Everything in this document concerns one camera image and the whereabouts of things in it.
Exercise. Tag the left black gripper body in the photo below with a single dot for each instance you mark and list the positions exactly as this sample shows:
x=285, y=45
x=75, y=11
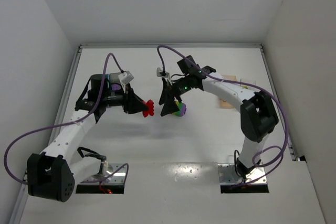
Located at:
x=126, y=100

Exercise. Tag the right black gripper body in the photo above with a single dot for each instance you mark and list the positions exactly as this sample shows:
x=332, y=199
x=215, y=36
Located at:
x=170, y=92

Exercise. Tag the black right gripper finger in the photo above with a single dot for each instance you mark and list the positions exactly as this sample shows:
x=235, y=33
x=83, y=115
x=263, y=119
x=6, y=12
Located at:
x=169, y=105
x=166, y=95

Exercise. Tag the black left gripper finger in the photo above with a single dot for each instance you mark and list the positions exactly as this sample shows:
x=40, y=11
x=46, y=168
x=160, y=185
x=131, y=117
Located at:
x=128, y=93
x=135, y=106

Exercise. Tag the purple rounded lego brick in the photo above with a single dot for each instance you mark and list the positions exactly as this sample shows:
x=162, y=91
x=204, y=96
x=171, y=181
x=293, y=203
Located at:
x=115, y=87

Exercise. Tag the multicolour lego tower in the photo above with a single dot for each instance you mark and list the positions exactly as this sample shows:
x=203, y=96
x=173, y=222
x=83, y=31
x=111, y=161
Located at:
x=182, y=109

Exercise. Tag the red arch lego brick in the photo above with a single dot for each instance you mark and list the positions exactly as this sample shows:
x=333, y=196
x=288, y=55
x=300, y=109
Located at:
x=149, y=108

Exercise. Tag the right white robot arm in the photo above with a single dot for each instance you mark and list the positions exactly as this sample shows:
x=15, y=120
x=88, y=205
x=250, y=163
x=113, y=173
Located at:
x=258, y=116

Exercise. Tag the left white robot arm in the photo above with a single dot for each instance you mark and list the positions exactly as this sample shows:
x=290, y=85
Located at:
x=56, y=172

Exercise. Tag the dark smoky plastic bin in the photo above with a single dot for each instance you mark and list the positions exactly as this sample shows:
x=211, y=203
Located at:
x=114, y=77

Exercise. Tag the clear plastic bin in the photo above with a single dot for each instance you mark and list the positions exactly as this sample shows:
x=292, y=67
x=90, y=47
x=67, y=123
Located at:
x=245, y=81

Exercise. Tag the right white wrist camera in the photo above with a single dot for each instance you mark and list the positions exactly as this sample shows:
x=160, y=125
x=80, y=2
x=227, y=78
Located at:
x=162, y=73

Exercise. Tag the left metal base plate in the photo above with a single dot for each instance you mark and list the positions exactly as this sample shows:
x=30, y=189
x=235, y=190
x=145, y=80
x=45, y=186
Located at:
x=114, y=174

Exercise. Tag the aluminium frame rail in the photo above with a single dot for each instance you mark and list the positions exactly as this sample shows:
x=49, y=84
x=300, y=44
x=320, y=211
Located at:
x=21, y=201

